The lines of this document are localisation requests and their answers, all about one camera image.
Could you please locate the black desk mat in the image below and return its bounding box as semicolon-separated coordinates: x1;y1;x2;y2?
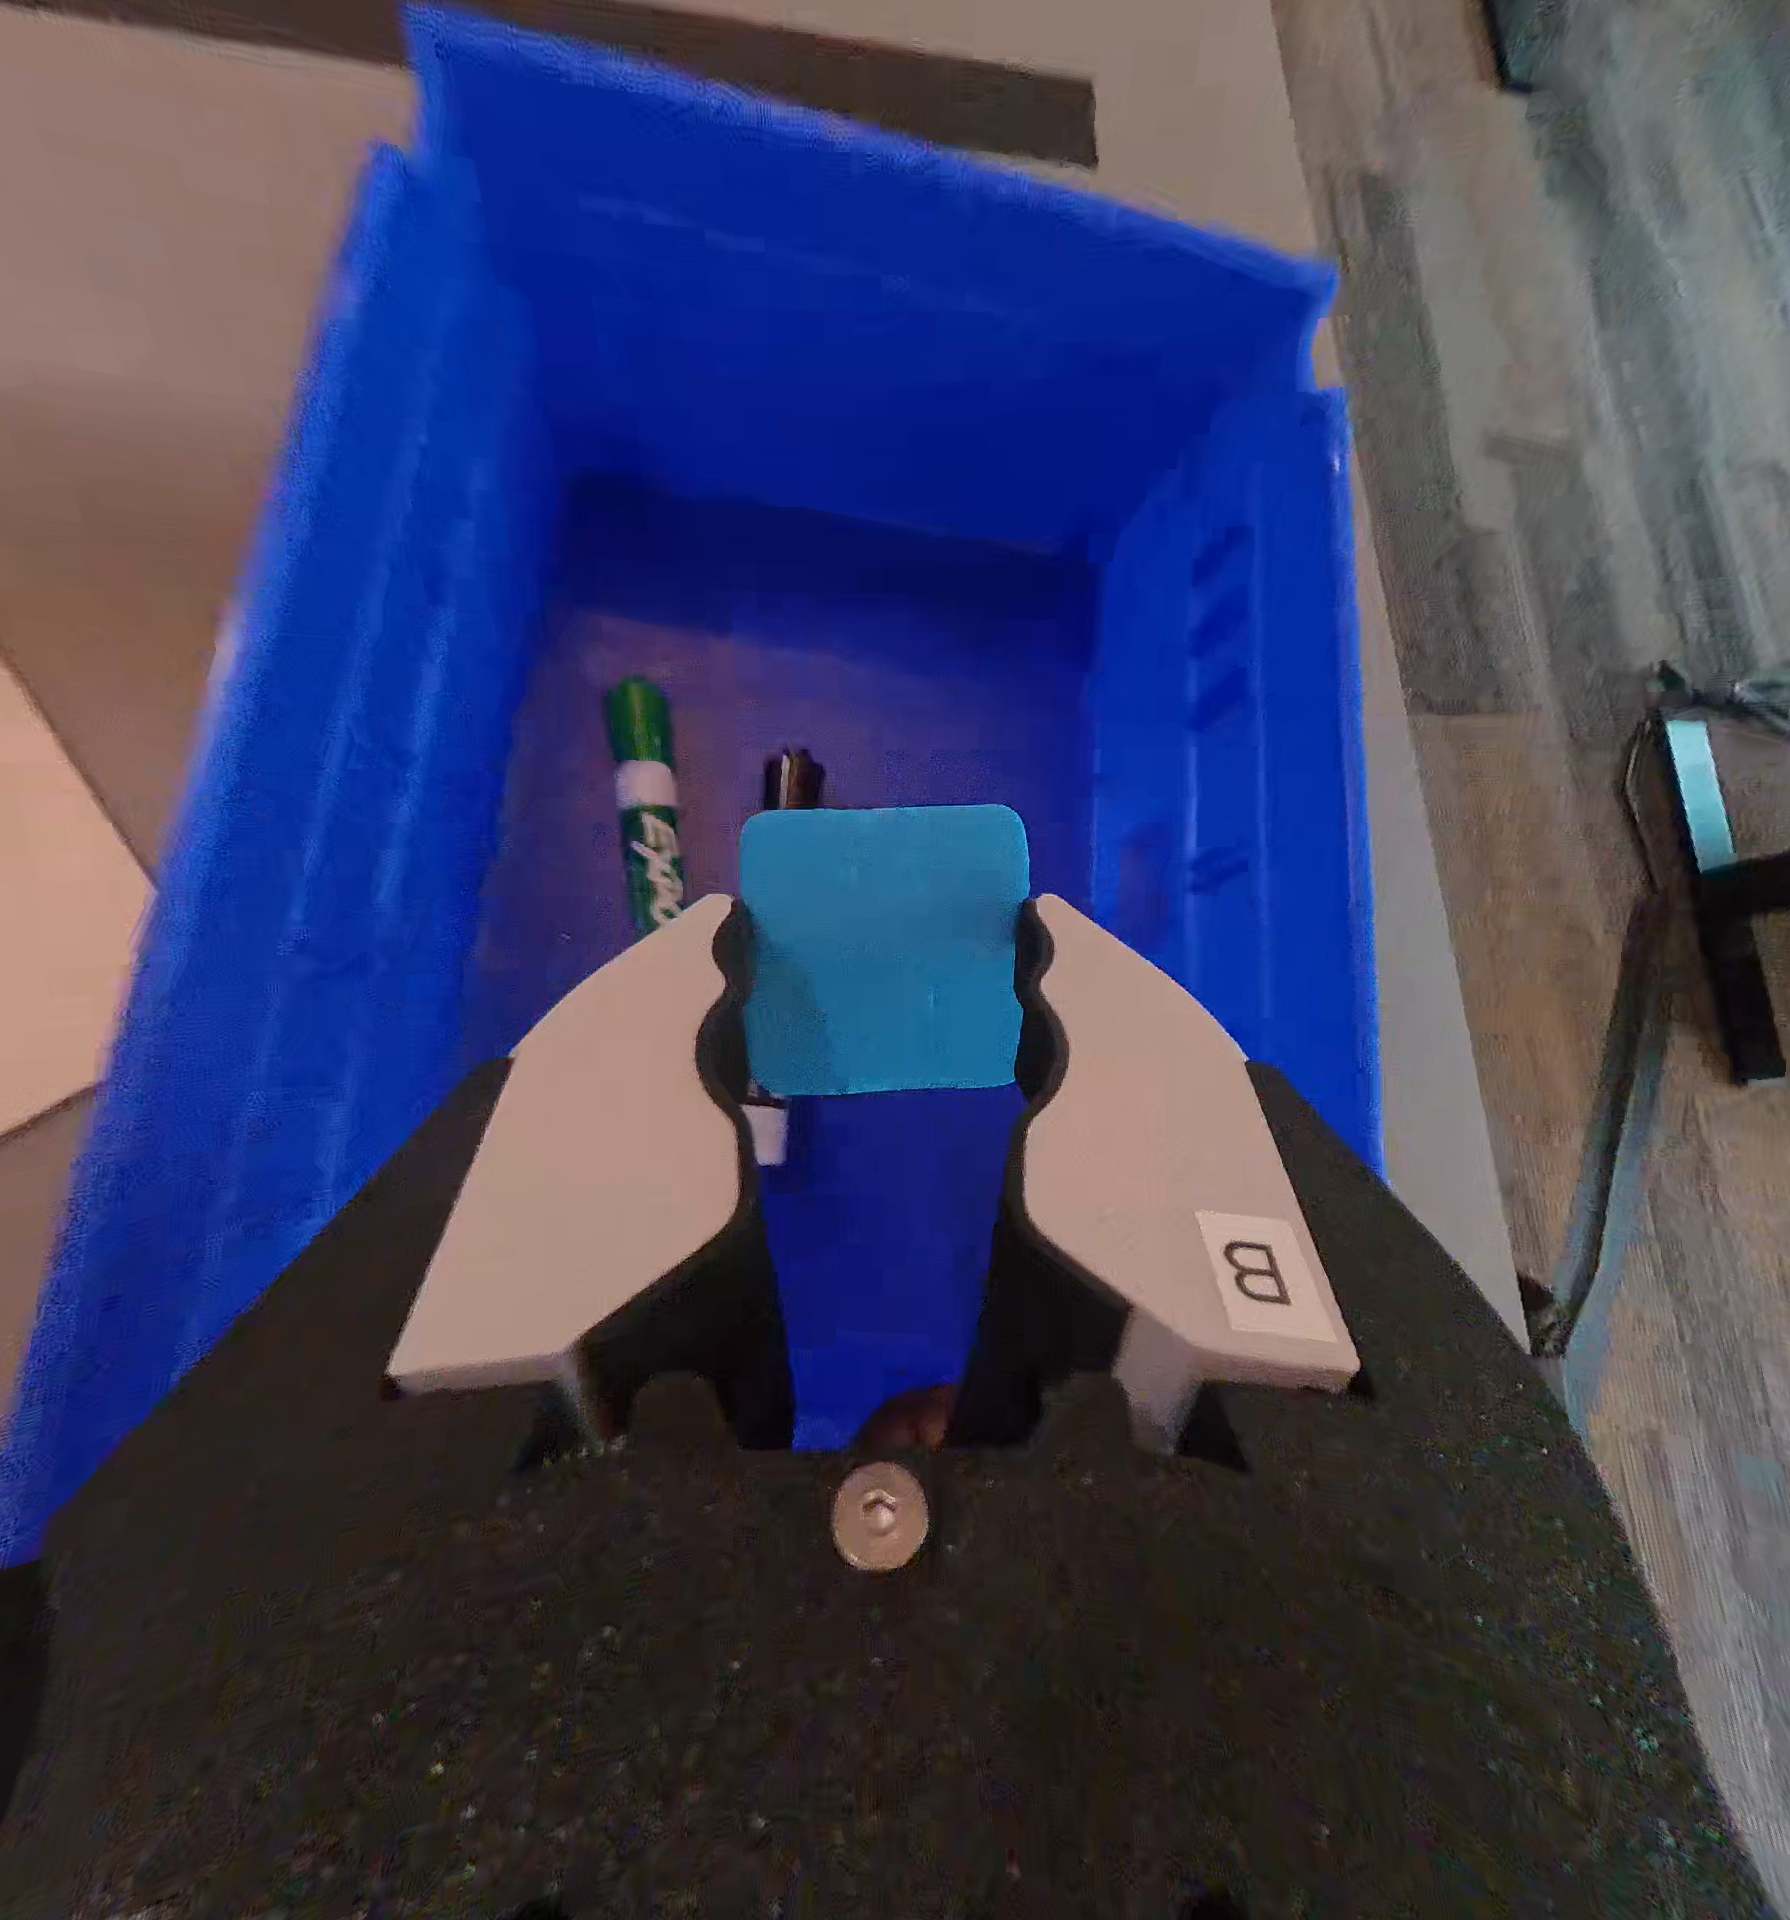
25;0;1101;170

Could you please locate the black table leg frame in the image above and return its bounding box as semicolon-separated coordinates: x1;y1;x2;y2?
1546;659;1790;1360

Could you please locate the black dry-erase marker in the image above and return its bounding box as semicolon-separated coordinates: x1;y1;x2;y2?
744;746;836;1171

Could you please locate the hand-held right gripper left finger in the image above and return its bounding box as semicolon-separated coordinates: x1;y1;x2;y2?
386;894;798;1456

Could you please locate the grey cable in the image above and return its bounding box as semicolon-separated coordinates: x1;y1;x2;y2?
1646;658;1790;742

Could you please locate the blue plastic bin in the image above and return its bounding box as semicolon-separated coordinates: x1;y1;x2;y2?
0;0;1388;1572

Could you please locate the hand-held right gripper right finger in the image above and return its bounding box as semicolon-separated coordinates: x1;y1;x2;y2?
961;894;1365;1461

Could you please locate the green dry-erase marker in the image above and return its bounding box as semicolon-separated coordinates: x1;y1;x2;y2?
601;678;695;942

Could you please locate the blue whiteboard eraser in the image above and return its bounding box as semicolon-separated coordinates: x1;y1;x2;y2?
736;803;1031;1100

